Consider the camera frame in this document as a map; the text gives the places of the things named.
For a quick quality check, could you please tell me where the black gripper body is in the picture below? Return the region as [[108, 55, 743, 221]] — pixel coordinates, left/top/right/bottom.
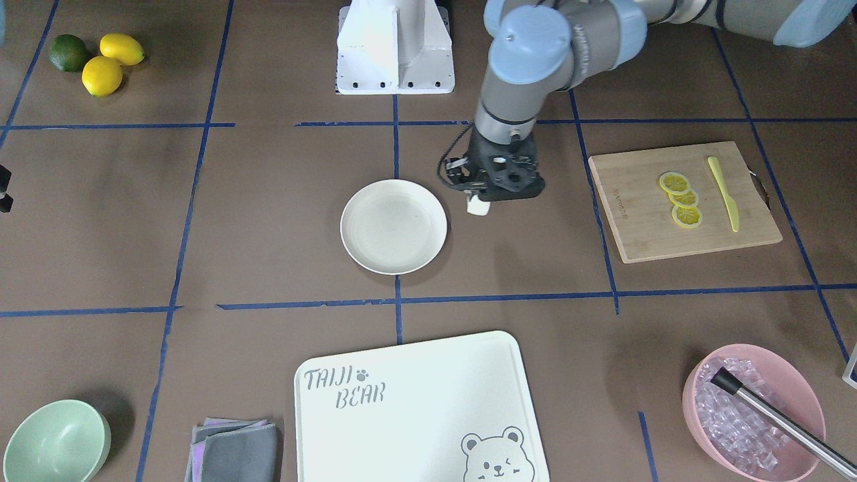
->
[[465, 130, 539, 176]]

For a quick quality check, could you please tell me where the cream round plate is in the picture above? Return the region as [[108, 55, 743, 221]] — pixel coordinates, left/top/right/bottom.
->
[[339, 179, 448, 275]]

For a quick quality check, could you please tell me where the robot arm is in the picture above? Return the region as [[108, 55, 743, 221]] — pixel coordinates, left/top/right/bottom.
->
[[466, 1, 855, 167]]

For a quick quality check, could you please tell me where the white bear tray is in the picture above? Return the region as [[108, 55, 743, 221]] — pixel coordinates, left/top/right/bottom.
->
[[294, 331, 550, 481]]

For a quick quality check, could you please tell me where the bamboo cutting board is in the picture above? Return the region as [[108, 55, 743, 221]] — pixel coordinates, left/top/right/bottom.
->
[[589, 141, 782, 263]]

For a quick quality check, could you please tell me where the yellow lemon lower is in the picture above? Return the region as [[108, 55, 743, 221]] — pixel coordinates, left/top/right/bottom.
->
[[82, 56, 125, 98]]

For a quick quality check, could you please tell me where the yellow lemon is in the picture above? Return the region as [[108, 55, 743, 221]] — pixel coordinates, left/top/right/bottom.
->
[[99, 33, 146, 66], [82, 56, 125, 98]]

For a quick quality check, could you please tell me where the lemon slice top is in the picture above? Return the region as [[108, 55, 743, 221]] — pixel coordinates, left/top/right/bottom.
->
[[658, 171, 691, 195]]

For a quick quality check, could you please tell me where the lemon slice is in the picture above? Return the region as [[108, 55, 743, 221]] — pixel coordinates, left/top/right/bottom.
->
[[671, 206, 704, 229], [658, 171, 691, 195], [668, 189, 698, 210]]

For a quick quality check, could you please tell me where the green lime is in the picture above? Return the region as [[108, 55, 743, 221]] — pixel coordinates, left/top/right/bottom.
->
[[49, 34, 92, 72]]

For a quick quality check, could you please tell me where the lemon slice middle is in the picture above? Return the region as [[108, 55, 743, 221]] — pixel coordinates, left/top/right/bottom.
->
[[668, 189, 698, 210]]

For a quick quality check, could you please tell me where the lemon slice bottom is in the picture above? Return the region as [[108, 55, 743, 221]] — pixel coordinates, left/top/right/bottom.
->
[[671, 206, 704, 229]]

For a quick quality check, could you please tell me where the yellow lemon upper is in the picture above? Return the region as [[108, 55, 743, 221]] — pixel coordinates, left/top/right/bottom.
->
[[99, 33, 146, 66]]

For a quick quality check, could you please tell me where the yellow plastic knife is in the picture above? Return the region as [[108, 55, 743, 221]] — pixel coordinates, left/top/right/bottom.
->
[[706, 156, 741, 233]]

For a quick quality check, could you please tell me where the green bowl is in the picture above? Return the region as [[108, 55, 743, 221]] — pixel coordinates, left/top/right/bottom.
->
[[3, 399, 111, 481]]

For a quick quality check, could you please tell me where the steel muddler black tip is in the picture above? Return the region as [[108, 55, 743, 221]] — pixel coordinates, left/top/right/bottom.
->
[[709, 367, 856, 481]]

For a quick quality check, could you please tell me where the grey folded cloth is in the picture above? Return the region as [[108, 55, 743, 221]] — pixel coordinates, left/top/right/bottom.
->
[[184, 418, 279, 481]]

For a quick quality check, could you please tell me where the pink bowl with ice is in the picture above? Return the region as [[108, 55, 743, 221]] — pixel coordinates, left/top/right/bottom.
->
[[682, 344, 826, 481]]

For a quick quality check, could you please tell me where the white cup rack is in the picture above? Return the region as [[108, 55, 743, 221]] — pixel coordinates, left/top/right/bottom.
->
[[841, 345, 857, 390]]

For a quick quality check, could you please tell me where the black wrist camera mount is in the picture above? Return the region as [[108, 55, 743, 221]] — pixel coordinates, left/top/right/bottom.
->
[[477, 155, 546, 202]]

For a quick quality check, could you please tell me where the white pole mount base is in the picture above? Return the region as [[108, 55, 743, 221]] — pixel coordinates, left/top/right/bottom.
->
[[335, 1, 455, 96]]

